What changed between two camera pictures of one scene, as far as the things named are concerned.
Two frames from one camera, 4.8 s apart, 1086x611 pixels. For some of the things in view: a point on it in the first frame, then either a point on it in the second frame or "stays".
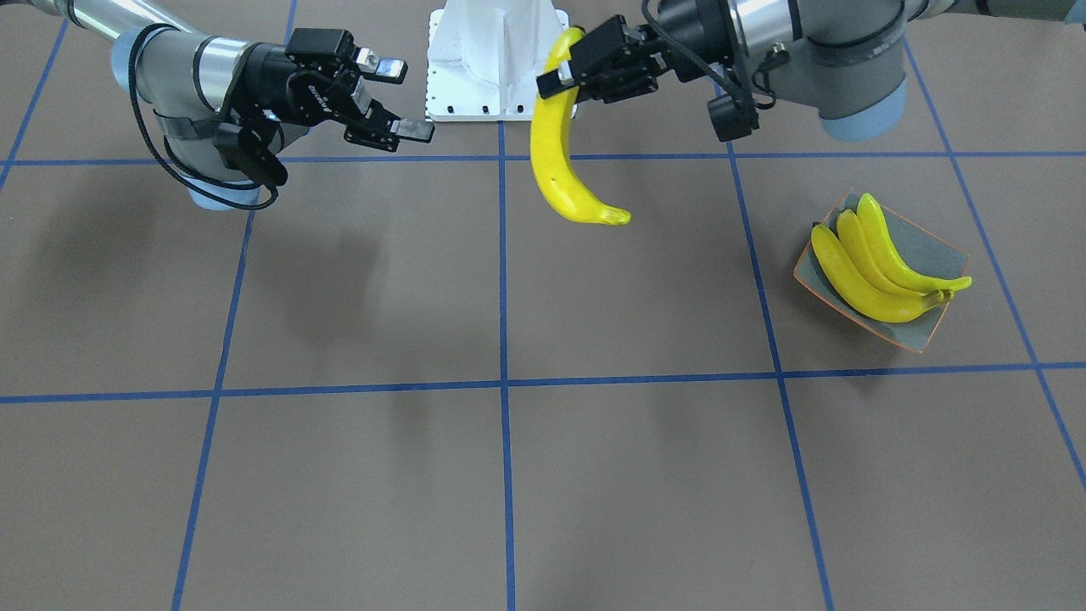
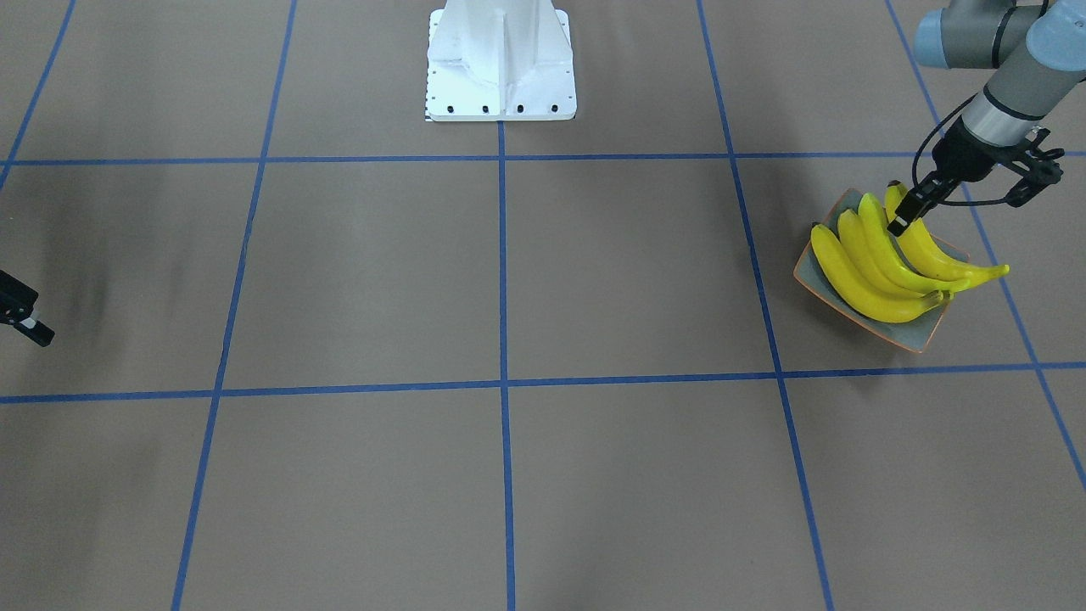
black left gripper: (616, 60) to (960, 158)
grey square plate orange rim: (925, 252) stays
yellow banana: (871, 218) stays
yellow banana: (551, 152) to (925, 250)
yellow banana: (836, 266) stays
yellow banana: (869, 265) stays
